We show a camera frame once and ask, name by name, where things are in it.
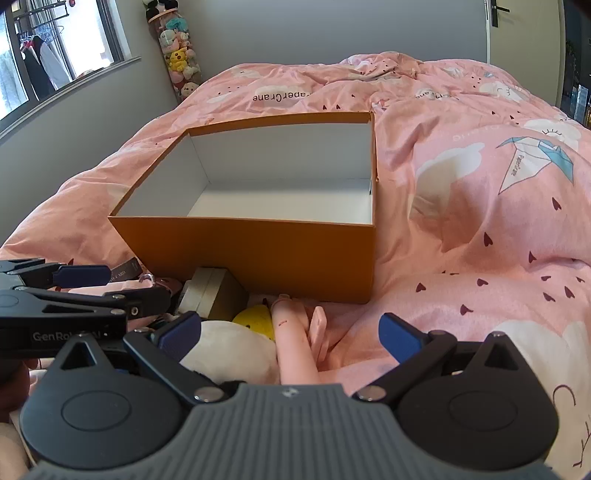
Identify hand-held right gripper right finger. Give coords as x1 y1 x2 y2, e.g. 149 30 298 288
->
353 313 539 407

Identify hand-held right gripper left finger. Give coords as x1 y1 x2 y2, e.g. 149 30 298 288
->
46 311 236 407

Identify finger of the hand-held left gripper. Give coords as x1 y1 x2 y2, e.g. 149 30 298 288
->
0 285 172 320
0 257 113 289

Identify brown card box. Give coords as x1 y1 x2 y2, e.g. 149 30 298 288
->
110 259 140 282

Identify white plush toy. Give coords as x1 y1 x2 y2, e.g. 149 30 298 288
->
178 318 282 386

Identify gold jewelry box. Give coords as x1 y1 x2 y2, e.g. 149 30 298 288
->
178 267 250 321

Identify yellow toy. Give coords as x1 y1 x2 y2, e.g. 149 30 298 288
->
232 305 275 342

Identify orange cardboard box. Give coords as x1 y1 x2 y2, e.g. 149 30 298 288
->
107 111 379 305

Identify pink printed blanket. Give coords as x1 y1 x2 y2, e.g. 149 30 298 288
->
0 53 591 480

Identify white hanging garment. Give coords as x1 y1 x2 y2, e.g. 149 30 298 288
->
39 41 71 90

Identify black hanging garment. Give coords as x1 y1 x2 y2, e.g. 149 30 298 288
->
23 39 55 97

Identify plush toys in corner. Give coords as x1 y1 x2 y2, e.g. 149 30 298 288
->
144 0 204 104

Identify window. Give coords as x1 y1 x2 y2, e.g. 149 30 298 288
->
0 0 141 134

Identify dark shelf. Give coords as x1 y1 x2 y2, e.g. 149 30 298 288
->
561 37 591 130

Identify white door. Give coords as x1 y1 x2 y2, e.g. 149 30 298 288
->
485 0 566 100

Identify black door handle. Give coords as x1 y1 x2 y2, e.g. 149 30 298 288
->
485 0 511 28

